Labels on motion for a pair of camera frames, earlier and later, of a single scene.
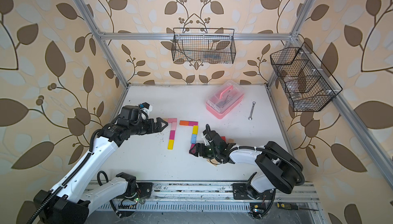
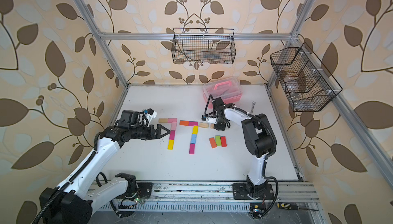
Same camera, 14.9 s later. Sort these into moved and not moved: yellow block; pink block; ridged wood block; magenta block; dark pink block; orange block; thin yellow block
Moved: ridged wood block
Not moved: thin yellow block; orange block; pink block; yellow block; magenta block; dark pink block
